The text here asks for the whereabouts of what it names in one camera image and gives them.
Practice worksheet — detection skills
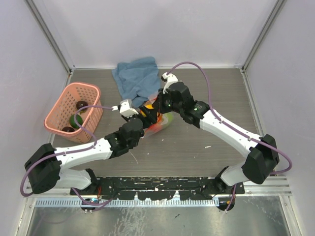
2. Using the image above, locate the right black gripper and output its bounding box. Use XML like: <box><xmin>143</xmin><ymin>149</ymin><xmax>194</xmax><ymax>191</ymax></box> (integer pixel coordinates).
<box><xmin>152</xmin><ymin>88</ymin><xmax>183</xmax><ymax>115</ymax></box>

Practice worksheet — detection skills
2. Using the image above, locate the clear orange zip bag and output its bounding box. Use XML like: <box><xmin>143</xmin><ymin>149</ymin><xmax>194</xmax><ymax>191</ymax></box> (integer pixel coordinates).
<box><xmin>142</xmin><ymin>93</ymin><xmax>168</xmax><ymax>139</ymax></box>

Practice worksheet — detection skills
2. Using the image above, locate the dark brown fruit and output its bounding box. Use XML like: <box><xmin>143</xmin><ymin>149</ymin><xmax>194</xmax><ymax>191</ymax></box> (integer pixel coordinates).
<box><xmin>76</xmin><ymin>100</ymin><xmax>88</xmax><ymax>113</ymax></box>
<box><xmin>62</xmin><ymin>126</ymin><xmax>75</xmax><ymax>133</ymax></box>

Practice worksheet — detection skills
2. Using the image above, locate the green fruit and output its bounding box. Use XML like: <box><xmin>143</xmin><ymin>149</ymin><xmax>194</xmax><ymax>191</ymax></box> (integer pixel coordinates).
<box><xmin>69</xmin><ymin>115</ymin><xmax>83</xmax><ymax>129</ymax></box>

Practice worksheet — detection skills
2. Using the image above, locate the yellow pear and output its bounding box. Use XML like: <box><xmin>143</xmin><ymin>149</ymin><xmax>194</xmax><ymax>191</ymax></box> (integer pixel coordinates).
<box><xmin>139</xmin><ymin>104</ymin><xmax>154</xmax><ymax>117</ymax></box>

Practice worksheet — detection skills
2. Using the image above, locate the red apple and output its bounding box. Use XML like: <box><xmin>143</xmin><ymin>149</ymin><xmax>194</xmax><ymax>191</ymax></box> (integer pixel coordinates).
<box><xmin>146</xmin><ymin>124</ymin><xmax>161</xmax><ymax>133</ymax></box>

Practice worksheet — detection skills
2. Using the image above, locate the green apple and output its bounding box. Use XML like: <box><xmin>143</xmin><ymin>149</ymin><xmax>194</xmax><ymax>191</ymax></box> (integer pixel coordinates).
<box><xmin>162</xmin><ymin>113</ymin><xmax>173</xmax><ymax>127</ymax></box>

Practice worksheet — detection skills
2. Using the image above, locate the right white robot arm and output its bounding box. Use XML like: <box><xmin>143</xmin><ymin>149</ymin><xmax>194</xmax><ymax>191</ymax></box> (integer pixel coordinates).
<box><xmin>154</xmin><ymin>82</ymin><xmax>280</xmax><ymax>194</ymax></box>

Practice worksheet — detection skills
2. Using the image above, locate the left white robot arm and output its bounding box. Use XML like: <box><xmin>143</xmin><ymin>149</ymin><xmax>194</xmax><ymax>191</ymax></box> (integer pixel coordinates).
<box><xmin>20</xmin><ymin>105</ymin><xmax>161</xmax><ymax>197</ymax></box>

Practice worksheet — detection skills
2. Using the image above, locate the blue cloth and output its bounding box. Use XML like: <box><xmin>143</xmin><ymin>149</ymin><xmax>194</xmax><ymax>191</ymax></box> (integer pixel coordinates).
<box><xmin>112</xmin><ymin>57</ymin><xmax>161</xmax><ymax>108</ymax></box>

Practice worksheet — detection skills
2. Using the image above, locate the pink plastic basket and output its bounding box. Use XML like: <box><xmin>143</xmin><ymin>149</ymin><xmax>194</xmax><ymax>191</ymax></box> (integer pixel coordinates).
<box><xmin>44</xmin><ymin>82</ymin><xmax>101</xmax><ymax>144</ymax></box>

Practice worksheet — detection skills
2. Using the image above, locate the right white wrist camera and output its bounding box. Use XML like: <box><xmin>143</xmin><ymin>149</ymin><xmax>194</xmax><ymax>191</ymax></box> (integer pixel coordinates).
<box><xmin>161</xmin><ymin>72</ymin><xmax>178</xmax><ymax>94</ymax></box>

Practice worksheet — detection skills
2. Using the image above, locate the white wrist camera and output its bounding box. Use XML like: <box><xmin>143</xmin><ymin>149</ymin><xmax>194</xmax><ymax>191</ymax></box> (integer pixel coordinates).
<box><xmin>161</xmin><ymin>72</ymin><xmax>178</xmax><ymax>94</ymax></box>
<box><xmin>111</xmin><ymin>99</ymin><xmax>139</xmax><ymax>118</ymax></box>

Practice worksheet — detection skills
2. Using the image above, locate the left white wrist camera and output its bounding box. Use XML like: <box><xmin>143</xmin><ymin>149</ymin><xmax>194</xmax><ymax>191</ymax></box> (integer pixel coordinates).
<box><xmin>111</xmin><ymin>99</ymin><xmax>139</xmax><ymax>118</ymax></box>

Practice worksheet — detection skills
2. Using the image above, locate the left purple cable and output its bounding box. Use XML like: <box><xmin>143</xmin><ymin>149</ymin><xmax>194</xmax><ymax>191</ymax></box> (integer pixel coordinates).
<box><xmin>20</xmin><ymin>105</ymin><xmax>119</xmax><ymax>208</ymax></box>

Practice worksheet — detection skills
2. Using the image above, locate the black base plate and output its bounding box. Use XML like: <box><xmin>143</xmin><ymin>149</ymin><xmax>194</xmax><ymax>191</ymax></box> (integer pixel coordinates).
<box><xmin>78</xmin><ymin>177</ymin><xmax>233</xmax><ymax>201</ymax></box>

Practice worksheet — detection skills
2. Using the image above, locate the grey slotted cable duct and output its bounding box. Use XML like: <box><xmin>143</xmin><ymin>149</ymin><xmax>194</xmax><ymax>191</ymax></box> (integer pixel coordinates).
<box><xmin>34</xmin><ymin>197</ymin><xmax>219</xmax><ymax>207</ymax></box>

